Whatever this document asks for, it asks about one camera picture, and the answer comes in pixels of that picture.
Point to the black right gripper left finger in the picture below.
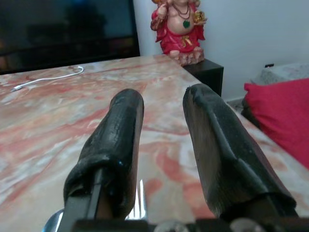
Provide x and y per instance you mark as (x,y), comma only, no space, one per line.
(113,145)

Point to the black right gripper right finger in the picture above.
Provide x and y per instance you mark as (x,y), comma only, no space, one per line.
(217,145)

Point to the red cushion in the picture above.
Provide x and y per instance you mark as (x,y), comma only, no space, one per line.
(280,116)

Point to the dark wooden side stand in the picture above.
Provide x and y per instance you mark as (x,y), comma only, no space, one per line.
(207,73)

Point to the shiny metal spoon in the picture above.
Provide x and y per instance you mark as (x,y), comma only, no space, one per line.
(53,221)

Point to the grey patterned cushion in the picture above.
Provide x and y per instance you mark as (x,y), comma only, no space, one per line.
(282,72)

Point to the red laughing buddha statue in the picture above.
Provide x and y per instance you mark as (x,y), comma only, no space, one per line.
(179,31)

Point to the black television screen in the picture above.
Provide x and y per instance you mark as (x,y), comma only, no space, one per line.
(65,31)

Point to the black wall socket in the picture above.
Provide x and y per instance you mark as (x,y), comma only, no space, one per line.
(269,65)

